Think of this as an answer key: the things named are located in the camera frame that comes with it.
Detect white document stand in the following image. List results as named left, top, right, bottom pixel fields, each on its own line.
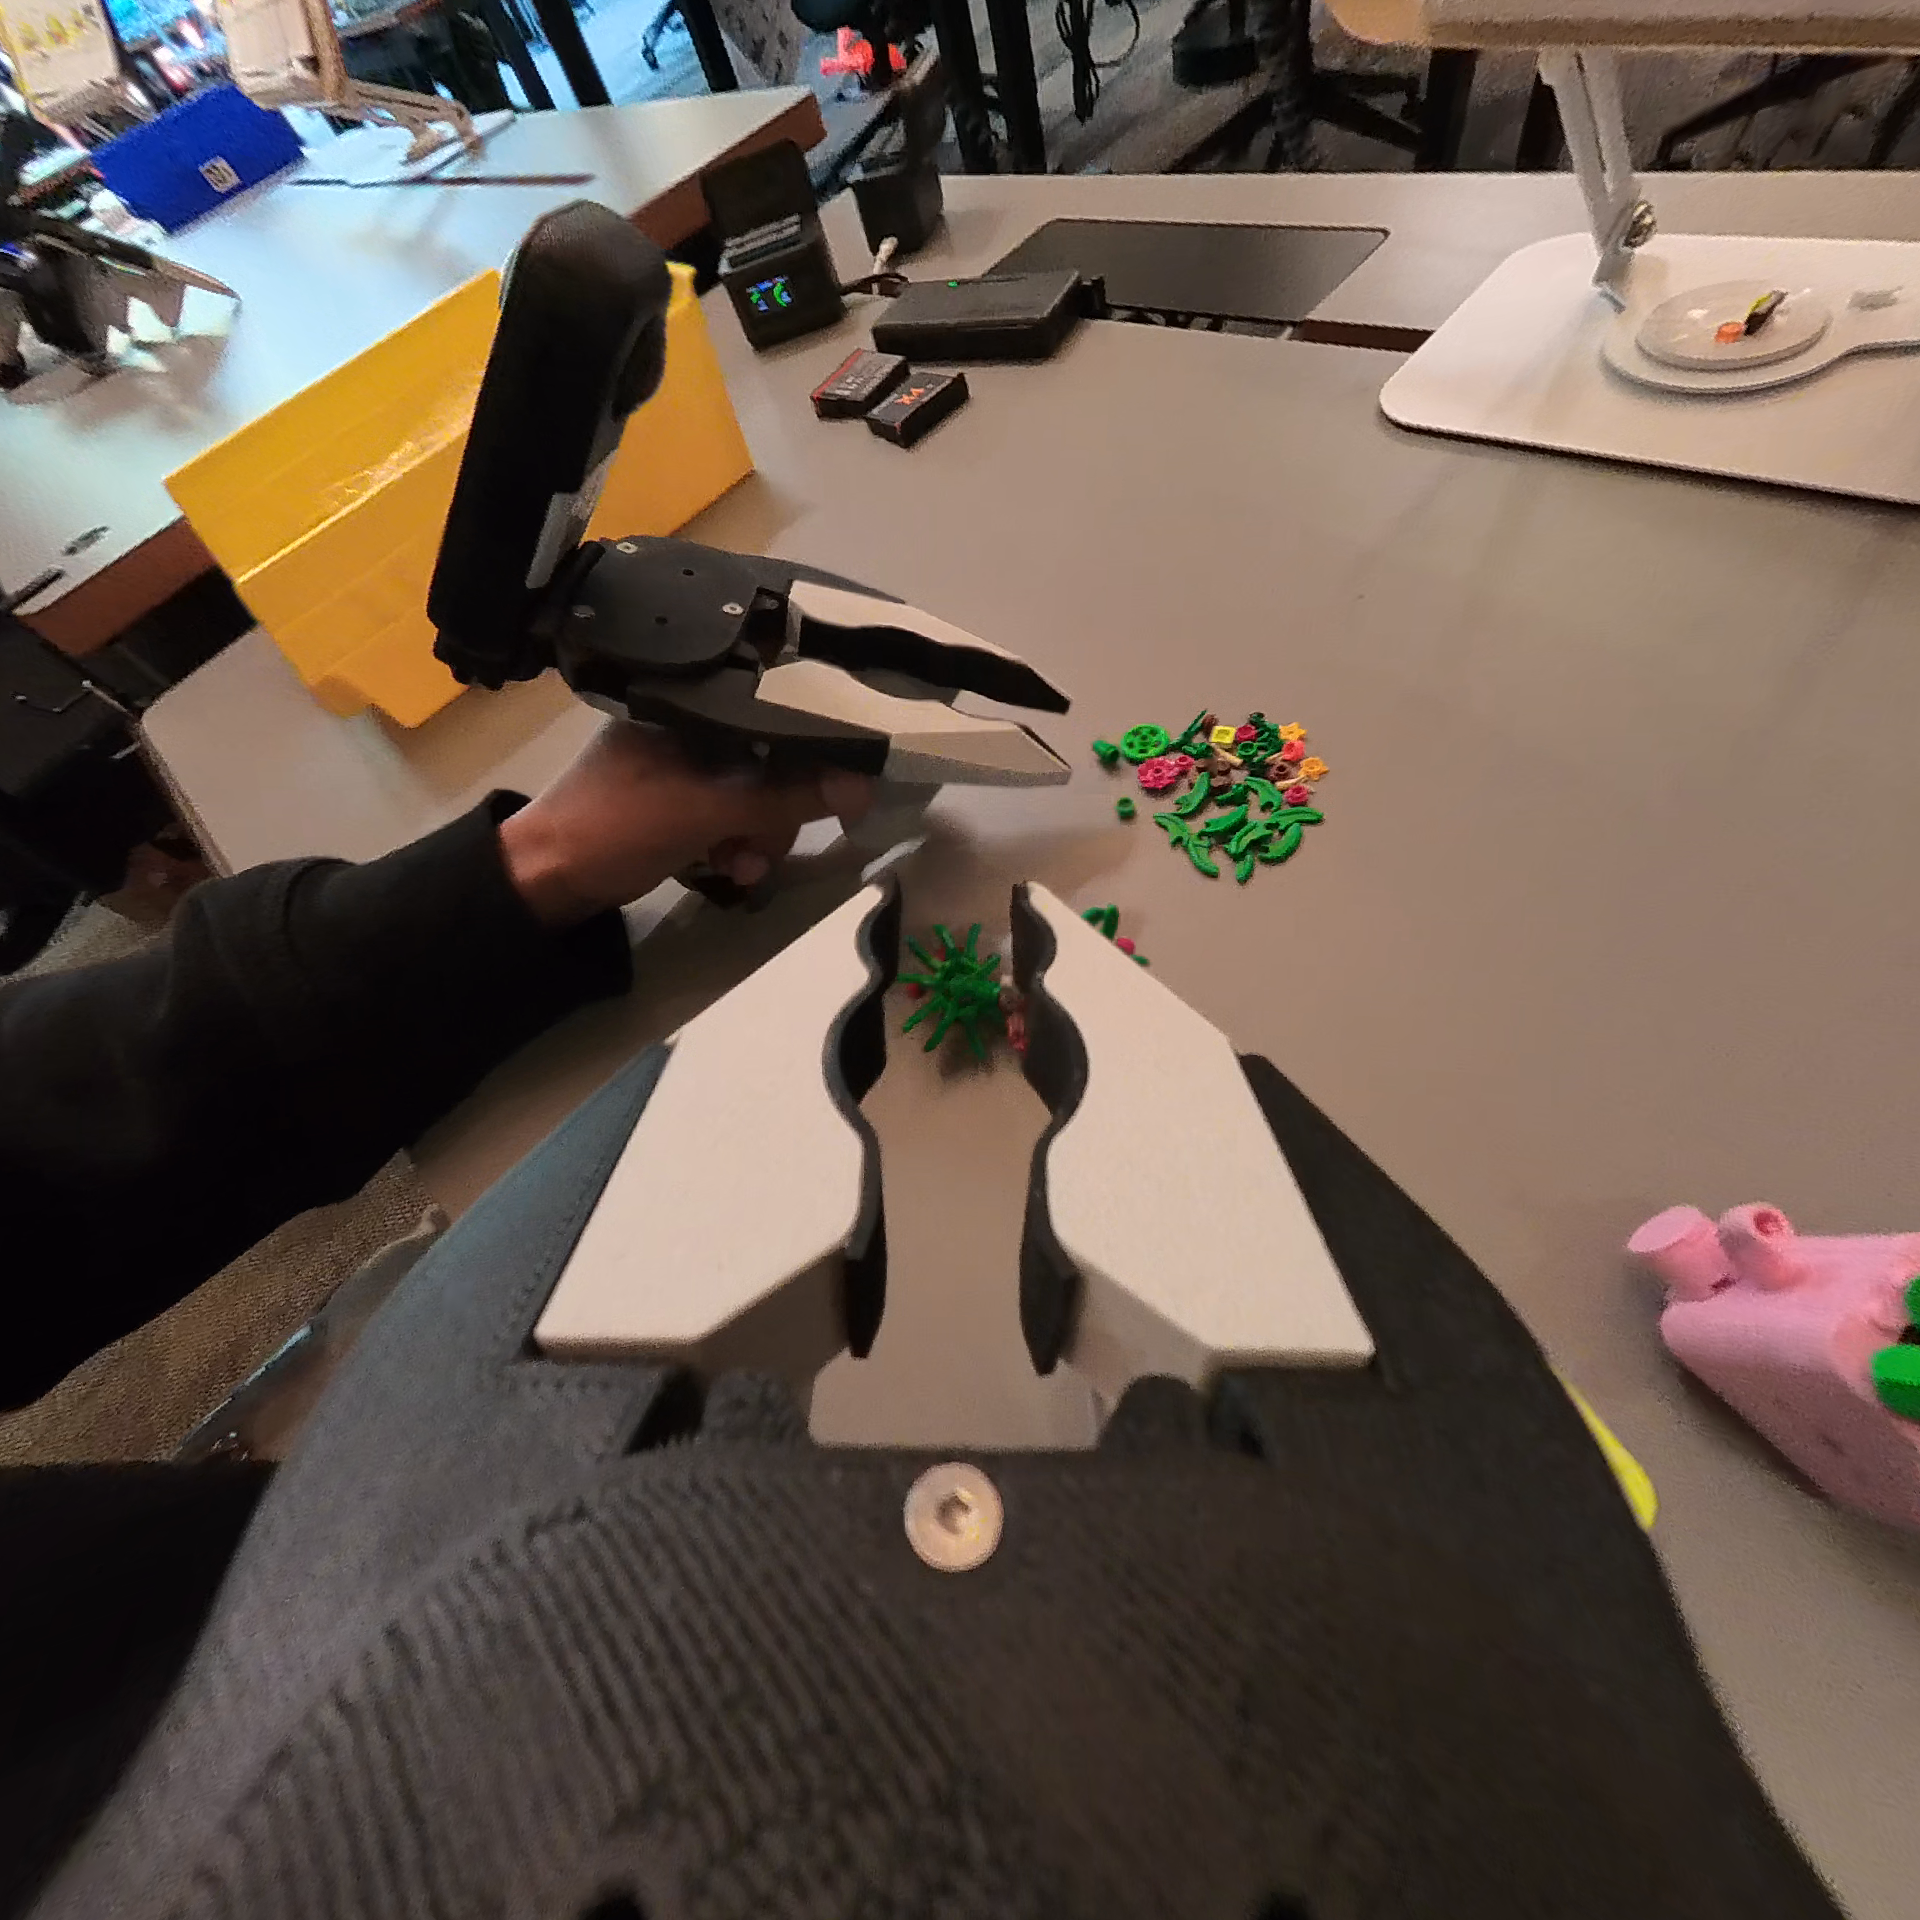
left=1382, top=0, right=1920, bottom=503

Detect yellow plastic bin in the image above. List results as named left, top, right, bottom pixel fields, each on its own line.
left=163, top=260, right=755, bottom=732

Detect lime green toy brick pot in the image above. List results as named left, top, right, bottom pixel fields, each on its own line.
left=1558, top=1367, right=1662, bottom=1536

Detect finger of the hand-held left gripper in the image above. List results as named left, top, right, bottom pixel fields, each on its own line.
left=785, top=576, right=1079, bottom=718
left=755, top=659, right=1079, bottom=794

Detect pink toy brick plant pot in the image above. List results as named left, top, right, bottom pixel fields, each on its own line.
left=1625, top=1197, right=1920, bottom=1532

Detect black open case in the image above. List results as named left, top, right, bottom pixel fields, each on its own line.
left=854, top=74, right=946, bottom=259

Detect desk cable cover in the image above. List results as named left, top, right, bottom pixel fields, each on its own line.
left=983, top=222, right=1389, bottom=324

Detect paper instruction booklet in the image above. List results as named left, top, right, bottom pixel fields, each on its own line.
left=216, top=0, right=489, bottom=164
left=0, top=0, right=131, bottom=121

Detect black charger case with display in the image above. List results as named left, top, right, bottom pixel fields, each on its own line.
left=702, top=140, right=845, bottom=354

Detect person's left hand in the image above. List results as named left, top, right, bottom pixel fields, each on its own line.
left=500, top=718, right=887, bottom=928

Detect spare grippers on desk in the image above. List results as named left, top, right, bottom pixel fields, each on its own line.
left=0, top=110, right=242, bottom=391

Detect blue plastic bin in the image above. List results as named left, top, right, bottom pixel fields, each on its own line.
left=91, top=80, right=309, bottom=236

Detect pile of small toy bricks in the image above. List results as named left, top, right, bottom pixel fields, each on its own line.
left=1090, top=709, right=1336, bottom=887

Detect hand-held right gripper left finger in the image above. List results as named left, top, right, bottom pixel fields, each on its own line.
left=534, top=876, right=904, bottom=1408

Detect green toy brick vine plant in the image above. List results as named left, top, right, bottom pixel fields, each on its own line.
left=897, top=904, right=1152, bottom=1072

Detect black office chair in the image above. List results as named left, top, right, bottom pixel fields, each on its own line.
left=0, top=601, right=182, bottom=963

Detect black flat box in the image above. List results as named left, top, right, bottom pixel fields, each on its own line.
left=870, top=272, right=1111, bottom=367

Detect person's left forearm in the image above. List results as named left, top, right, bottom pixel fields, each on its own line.
left=0, top=794, right=635, bottom=1410

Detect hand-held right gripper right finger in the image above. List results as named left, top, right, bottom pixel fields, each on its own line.
left=1008, top=880, right=1379, bottom=1408

